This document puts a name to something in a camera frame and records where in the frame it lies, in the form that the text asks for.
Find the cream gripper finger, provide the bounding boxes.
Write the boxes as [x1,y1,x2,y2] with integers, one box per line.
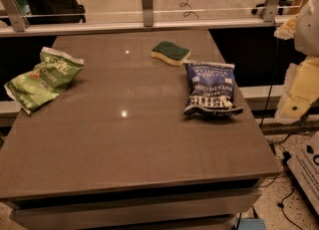
[275,57,319,120]
[274,15,298,40]

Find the blue kettle chip bag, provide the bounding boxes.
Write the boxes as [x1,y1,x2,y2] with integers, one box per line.
[184,61,243,117]

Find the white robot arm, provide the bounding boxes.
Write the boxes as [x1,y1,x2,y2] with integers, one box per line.
[274,0,319,124]

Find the green jalapeno chip bag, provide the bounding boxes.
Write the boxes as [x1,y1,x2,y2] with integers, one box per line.
[4,47,84,115]

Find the grey printed floor board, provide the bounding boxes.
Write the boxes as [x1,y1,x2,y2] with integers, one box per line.
[287,132,319,215]

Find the green and yellow sponge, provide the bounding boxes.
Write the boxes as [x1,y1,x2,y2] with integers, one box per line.
[151,41,191,67]

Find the blue floor box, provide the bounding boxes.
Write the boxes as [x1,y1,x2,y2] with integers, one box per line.
[237,218,266,230]

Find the grey counter drawer cabinet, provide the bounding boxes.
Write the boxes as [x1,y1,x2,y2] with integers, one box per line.
[10,187,261,230]

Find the black office chair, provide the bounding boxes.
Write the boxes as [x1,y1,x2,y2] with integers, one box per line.
[28,0,86,25]

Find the black floor cable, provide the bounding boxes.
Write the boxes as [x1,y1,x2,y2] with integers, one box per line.
[258,38,305,230]

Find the middle metal railing bracket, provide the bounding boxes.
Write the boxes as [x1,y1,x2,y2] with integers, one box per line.
[142,0,154,27]

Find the left metal railing bracket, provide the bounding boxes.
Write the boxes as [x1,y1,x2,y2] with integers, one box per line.
[0,0,29,32]

